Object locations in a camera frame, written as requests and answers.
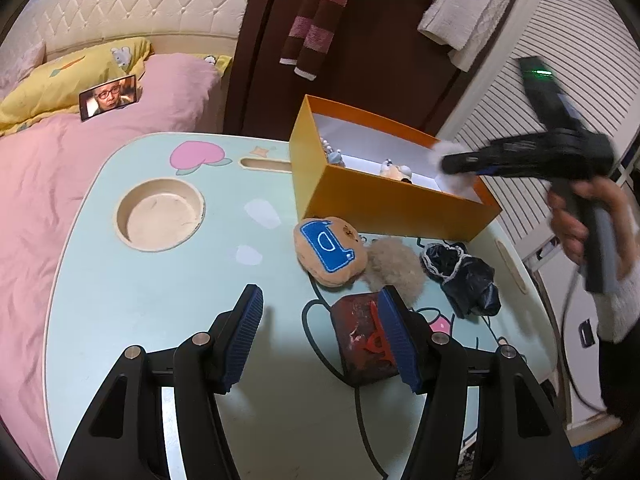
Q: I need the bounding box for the white louvered door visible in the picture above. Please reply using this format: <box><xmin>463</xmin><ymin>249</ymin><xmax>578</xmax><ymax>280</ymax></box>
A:
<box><xmin>435</xmin><ymin>0</ymin><xmax>640</xmax><ymax>261</ymax></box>

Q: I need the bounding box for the small yellow pillow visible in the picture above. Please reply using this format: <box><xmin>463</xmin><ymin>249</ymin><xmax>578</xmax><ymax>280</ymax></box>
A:
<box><xmin>205</xmin><ymin>54</ymin><xmax>233</xmax><ymax>78</ymax></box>

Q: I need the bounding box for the black cable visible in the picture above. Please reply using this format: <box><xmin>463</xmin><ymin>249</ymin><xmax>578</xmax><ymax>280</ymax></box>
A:
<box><xmin>559</xmin><ymin>270</ymin><xmax>608</xmax><ymax>426</ymax></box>

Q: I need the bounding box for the white plush toy keychain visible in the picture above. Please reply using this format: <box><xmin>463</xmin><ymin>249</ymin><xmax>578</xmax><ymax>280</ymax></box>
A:
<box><xmin>377</xmin><ymin>159</ymin><xmax>413</xmax><ymax>184</ymax></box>

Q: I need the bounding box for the small grey-blue beaded charm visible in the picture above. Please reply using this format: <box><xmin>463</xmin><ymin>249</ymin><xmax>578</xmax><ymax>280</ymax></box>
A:
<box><xmin>320</xmin><ymin>136</ymin><xmax>347</xmax><ymax>167</ymax></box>

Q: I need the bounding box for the beige fluffy pom-pom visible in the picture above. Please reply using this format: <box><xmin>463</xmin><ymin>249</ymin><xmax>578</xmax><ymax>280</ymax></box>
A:
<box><xmin>367</xmin><ymin>238</ymin><xmax>427</xmax><ymax>308</ymax></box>

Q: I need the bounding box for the person's right hand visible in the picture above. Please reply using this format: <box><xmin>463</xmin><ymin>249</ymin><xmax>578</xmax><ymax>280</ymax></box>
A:
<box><xmin>547</xmin><ymin>177</ymin><xmax>640</xmax><ymax>282</ymax></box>

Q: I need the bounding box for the smooth pink blanket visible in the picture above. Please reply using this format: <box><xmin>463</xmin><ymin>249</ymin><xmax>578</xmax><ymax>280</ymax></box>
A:
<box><xmin>0</xmin><ymin>52</ymin><xmax>223</xmax><ymax>480</ymax></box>

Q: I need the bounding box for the cream tufted headboard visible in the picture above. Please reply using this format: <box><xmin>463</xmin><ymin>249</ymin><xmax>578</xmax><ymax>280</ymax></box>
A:
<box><xmin>32</xmin><ymin>0</ymin><xmax>263</xmax><ymax>56</ymax></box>

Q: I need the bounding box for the person's right forearm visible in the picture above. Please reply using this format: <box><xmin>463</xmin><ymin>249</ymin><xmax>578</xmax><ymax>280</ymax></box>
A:
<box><xmin>595</xmin><ymin>260</ymin><xmax>640</xmax><ymax>418</ymax></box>

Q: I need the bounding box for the black pouch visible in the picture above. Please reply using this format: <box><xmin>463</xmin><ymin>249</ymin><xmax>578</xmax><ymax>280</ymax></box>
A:
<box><xmin>331</xmin><ymin>294</ymin><xmax>416</xmax><ymax>387</ymax></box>

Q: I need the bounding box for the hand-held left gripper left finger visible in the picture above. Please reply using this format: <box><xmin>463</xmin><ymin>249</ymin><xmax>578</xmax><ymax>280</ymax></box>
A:
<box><xmin>59</xmin><ymin>284</ymin><xmax>265</xmax><ymax>480</ymax></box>

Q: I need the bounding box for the brown pink striped scarf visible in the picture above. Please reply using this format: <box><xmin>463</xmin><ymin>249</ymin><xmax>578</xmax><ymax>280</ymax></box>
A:
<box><xmin>279</xmin><ymin>0</ymin><xmax>353</xmax><ymax>82</ymax></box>

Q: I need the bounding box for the brown plush with blue patch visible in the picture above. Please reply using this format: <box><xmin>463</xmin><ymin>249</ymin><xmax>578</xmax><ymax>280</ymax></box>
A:
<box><xmin>293</xmin><ymin>216</ymin><xmax>368</xmax><ymax>288</ymax></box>

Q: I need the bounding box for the pale pink pillow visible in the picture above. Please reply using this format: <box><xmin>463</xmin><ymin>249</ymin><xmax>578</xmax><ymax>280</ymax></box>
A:
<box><xmin>0</xmin><ymin>42</ymin><xmax>46</xmax><ymax>92</ymax></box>

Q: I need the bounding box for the red hair clip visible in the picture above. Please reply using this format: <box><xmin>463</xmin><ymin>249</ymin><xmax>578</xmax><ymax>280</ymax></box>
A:
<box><xmin>356</xmin><ymin>301</ymin><xmax>401</xmax><ymax>362</ymax></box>

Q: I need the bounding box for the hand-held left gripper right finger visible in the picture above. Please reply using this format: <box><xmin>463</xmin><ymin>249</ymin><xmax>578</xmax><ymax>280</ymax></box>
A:
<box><xmin>377</xmin><ymin>285</ymin><xmax>583</xmax><ymax>480</ymax></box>

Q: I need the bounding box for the large yellow cartoon pillow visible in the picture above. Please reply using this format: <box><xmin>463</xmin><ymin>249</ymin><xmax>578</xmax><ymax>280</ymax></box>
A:
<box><xmin>0</xmin><ymin>37</ymin><xmax>153</xmax><ymax>136</ymax></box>

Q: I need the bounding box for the white fluffy pom-pom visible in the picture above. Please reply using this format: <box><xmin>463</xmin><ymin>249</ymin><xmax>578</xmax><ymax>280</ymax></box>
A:
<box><xmin>432</xmin><ymin>141</ymin><xmax>476</xmax><ymax>196</ymax></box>

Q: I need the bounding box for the smartphone with lit screen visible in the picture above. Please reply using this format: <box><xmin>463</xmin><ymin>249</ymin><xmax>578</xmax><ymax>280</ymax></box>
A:
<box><xmin>79</xmin><ymin>74</ymin><xmax>138</xmax><ymax>122</ymax></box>

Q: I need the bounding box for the orange cardboard box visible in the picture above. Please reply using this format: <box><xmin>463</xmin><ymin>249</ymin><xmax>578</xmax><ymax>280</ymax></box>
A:
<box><xmin>289</xmin><ymin>94</ymin><xmax>502</xmax><ymax>242</ymax></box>

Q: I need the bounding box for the white cable-knit sweater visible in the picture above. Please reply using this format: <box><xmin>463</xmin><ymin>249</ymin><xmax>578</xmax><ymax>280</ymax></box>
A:
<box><xmin>447</xmin><ymin>0</ymin><xmax>532</xmax><ymax>72</ymax></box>

